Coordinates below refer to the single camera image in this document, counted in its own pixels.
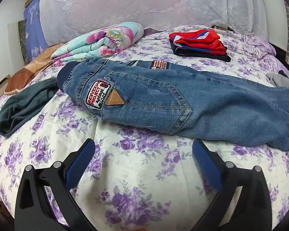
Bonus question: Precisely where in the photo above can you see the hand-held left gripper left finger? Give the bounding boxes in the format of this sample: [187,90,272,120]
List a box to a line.
[14,138,96,231]

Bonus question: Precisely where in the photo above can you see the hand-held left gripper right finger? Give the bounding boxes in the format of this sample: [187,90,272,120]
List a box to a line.
[190,139,272,231]

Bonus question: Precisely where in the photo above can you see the blue denim pants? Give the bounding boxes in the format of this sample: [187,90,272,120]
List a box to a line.
[56,58,289,152]

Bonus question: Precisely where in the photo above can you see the dark green garment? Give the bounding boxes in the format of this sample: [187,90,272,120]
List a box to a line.
[0,78,59,137]

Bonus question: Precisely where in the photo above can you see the orange brown cloth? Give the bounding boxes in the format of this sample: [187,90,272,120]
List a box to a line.
[4,43,65,95]

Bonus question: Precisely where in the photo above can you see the grey garment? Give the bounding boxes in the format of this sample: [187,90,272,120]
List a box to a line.
[265,70,289,88]

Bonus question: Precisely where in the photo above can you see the folded navy garment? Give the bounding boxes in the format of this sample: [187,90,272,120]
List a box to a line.
[170,40,232,62]

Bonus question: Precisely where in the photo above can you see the folded red garment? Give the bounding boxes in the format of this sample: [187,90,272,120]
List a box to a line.
[169,29,228,54]

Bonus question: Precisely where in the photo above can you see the folded pink teal floral blanket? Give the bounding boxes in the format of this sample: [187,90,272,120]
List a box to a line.
[50,22,145,66]

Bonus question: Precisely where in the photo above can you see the blue patterned cloth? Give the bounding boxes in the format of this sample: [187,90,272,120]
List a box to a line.
[24,0,49,63]

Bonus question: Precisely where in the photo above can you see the white lace cloth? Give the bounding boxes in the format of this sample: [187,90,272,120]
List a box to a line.
[40,0,265,46]

